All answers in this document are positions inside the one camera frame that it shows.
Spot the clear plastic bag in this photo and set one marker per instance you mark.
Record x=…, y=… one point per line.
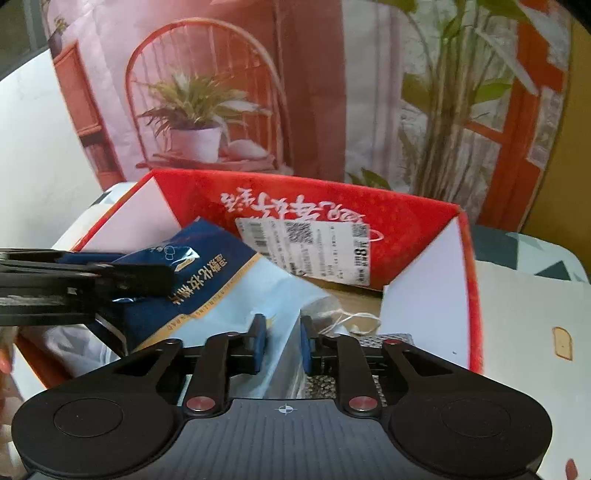
x=286, y=360

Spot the blue and white packet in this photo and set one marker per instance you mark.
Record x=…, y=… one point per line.
x=207, y=277

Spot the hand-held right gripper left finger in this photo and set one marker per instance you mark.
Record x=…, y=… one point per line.
x=259, y=342

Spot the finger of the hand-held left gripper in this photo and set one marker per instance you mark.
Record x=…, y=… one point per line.
x=138, y=278
x=46, y=257

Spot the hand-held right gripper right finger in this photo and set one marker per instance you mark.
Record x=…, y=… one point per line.
x=307, y=345

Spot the grey knitted cloth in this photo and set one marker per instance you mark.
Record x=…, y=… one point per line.
x=323, y=386

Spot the white plastic bag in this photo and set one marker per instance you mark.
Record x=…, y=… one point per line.
x=69, y=346

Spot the wall poster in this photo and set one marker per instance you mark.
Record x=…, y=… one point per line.
x=323, y=92

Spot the dark glass window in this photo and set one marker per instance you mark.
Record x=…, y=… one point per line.
x=18, y=27

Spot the person's left hand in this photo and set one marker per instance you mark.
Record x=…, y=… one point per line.
x=4, y=360

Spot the geometric patterned cloth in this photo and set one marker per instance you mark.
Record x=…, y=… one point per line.
x=531, y=251

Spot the red strawberry print cardboard box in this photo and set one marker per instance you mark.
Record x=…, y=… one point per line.
x=406, y=212

